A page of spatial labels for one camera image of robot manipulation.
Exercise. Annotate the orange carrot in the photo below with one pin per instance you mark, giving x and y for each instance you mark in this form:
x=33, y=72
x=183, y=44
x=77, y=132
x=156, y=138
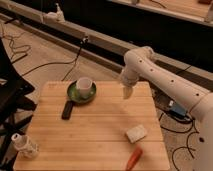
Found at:
x=133, y=159

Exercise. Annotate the white sponge block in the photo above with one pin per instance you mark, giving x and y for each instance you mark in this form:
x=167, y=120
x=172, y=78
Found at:
x=136, y=133

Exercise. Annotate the wooden cutting board table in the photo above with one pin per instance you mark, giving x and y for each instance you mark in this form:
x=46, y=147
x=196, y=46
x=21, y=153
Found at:
x=94, y=139

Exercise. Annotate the clear plastic bottle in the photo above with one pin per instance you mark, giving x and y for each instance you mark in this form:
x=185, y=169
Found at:
x=25, y=145

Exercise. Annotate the blue device on floor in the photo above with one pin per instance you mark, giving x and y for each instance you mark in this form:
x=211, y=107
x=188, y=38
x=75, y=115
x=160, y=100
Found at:
x=176, y=110

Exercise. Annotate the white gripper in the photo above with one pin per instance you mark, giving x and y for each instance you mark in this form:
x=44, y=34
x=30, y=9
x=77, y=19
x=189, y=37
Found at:
x=129, y=79

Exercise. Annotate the black chair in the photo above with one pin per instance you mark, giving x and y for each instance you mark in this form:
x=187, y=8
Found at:
x=12, y=97

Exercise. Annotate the white object on rail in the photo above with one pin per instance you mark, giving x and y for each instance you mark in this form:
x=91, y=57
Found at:
x=57, y=16

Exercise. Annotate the white cup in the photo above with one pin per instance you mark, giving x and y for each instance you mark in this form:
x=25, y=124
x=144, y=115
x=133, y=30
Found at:
x=83, y=86

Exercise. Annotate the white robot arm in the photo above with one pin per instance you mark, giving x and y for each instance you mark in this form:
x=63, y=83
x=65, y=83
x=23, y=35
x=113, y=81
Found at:
x=198, y=101

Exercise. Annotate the long wooden rail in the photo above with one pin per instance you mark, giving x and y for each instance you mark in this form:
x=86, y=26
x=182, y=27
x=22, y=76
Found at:
x=113, y=29

